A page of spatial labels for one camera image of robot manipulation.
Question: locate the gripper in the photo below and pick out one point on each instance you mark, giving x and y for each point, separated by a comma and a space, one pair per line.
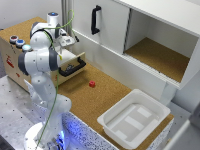
67, 40

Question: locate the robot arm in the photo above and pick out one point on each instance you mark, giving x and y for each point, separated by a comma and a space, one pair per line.
38, 61

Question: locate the wooden drawer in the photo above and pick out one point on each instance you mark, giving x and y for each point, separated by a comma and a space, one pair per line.
76, 56

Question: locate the pink block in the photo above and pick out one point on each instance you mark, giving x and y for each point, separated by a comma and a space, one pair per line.
92, 84

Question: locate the green button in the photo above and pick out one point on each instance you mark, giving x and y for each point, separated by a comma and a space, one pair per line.
26, 47

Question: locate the white sliding door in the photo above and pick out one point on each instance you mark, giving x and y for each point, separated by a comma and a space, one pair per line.
111, 23

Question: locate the blue button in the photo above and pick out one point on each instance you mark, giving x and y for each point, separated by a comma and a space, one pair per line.
20, 42

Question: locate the red button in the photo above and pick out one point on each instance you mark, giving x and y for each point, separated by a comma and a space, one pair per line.
13, 39

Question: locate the white cabinet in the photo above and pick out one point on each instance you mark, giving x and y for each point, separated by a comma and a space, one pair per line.
160, 20

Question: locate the white plastic box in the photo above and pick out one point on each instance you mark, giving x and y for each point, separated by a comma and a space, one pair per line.
133, 120

